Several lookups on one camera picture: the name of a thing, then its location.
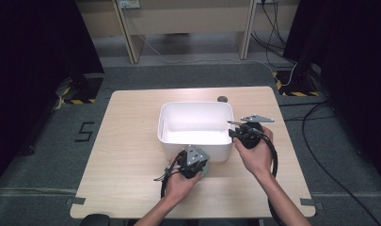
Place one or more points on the black curtain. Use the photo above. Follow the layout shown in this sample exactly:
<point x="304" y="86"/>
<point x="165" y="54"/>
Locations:
<point x="28" y="78"/>
<point x="360" y="78"/>

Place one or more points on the dark round table grommet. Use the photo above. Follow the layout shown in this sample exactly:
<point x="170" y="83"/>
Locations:
<point x="222" y="98"/>

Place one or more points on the person's right hand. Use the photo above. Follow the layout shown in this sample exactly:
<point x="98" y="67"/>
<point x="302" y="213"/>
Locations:
<point x="257" y="160"/>

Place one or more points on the person's left hand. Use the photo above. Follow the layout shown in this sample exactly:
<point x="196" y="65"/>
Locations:
<point x="178" y="188"/>

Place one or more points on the white power strip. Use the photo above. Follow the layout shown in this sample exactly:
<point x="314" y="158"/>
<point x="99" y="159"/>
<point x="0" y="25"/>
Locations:
<point x="130" y="3"/>

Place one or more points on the black stand base striped tape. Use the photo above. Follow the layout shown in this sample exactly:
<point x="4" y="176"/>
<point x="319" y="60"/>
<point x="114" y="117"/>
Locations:
<point x="87" y="91"/>
<point x="301" y="85"/>

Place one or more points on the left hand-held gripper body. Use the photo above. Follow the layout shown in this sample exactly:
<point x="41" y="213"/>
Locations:
<point x="193" y="157"/>

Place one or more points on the white plastic bin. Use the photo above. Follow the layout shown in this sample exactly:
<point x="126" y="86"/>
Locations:
<point x="194" y="125"/>

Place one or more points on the grey tape piece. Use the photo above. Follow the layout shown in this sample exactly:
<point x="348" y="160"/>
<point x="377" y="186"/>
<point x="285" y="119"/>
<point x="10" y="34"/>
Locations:
<point x="307" y="201"/>
<point x="76" y="201"/>

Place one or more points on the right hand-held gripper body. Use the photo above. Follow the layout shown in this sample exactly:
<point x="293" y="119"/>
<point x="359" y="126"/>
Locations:
<point x="249" y="138"/>

